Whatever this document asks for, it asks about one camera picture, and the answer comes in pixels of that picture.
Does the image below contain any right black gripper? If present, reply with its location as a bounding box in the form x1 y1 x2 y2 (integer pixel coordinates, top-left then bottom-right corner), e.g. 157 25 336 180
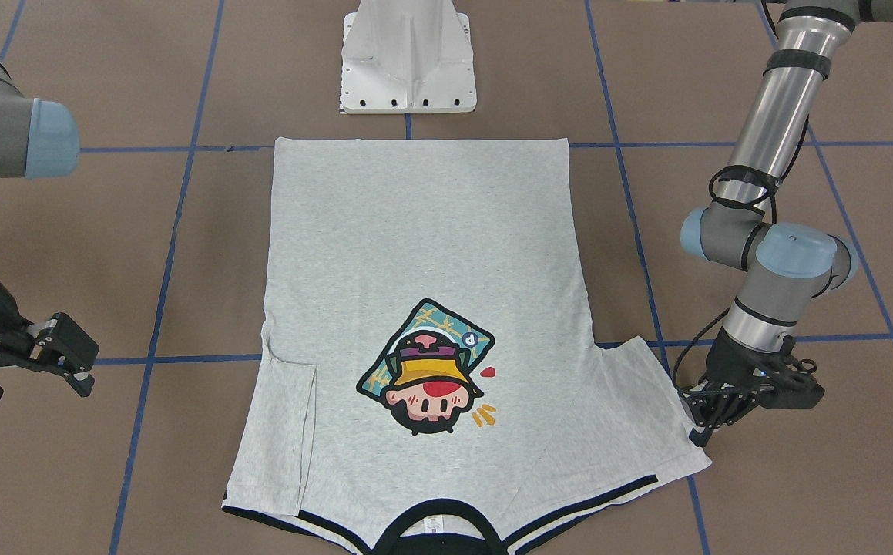
0 282 99 400

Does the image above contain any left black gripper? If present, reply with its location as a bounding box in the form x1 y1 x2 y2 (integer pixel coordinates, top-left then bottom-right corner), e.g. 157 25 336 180
680 329 794 429

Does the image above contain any grey cartoon print t-shirt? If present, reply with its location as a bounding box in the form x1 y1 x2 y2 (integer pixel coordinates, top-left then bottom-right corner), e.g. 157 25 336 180
222 138 710 554

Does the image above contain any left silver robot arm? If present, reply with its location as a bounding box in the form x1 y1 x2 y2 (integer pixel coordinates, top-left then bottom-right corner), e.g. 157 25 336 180
677 1 893 446

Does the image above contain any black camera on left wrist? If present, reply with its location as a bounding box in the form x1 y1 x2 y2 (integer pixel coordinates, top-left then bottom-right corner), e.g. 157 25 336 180
755 352 825 409

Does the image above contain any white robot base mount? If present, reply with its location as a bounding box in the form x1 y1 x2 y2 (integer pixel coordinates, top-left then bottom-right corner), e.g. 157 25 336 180
338 1 478 115

